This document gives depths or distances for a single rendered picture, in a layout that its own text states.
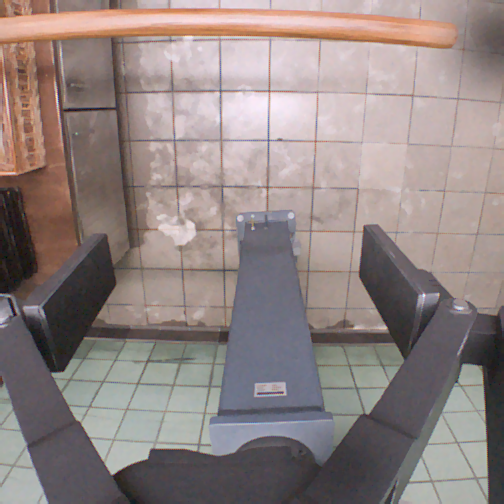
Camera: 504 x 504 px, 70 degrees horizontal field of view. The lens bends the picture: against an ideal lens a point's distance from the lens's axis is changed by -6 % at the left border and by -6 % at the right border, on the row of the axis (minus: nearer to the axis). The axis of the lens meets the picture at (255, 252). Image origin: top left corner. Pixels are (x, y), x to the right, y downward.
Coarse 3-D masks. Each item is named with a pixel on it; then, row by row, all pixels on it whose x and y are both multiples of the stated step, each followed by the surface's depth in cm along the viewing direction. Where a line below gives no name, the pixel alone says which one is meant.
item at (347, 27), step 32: (0, 32) 40; (32, 32) 40; (64, 32) 40; (96, 32) 40; (128, 32) 41; (160, 32) 41; (192, 32) 41; (224, 32) 41; (256, 32) 41; (288, 32) 41; (320, 32) 40; (352, 32) 40; (384, 32) 40; (416, 32) 40; (448, 32) 40
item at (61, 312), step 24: (96, 240) 18; (72, 264) 15; (96, 264) 17; (48, 288) 14; (72, 288) 15; (96, 288) 17; (48, 312) 13; (72, 312) 15; (96, 312) 17; (48, 336) 13; (72, 336) 15; (48, 360) 13
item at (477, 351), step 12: (432, 276) 15; (444, 288) 14; (480, 324) 12; (492, 324) 12; (480, 336) 12; (492, 336) 12; (468, 348) 12; (480, 348) 12; (492, 348) 12; (468, 360) 12; (480, 360) 12; (492, 360) 12
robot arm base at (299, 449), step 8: (256, 440) 61; (264, 440) 61; (272, 440) 60; (280, 440) 60; (288, 440) 61; (296, 440) 62; (240, 448) 62; (248, 448) 61; (296, 448) 60; (304, 448) 61; (304, 456) 61; (312, 456) 61
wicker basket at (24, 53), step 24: (0, 0) 79; (24, 0) 88; (0, 48) 82; (24, 48) 91; (0, 72) 97; (24, 72) 97; (0, 96) 100; (24, 96) 100; (0, 120) 102; (24, 120) 95; (0, 144) 105; (24, 144) 95; (0, 168) 98; (24, 168) 96
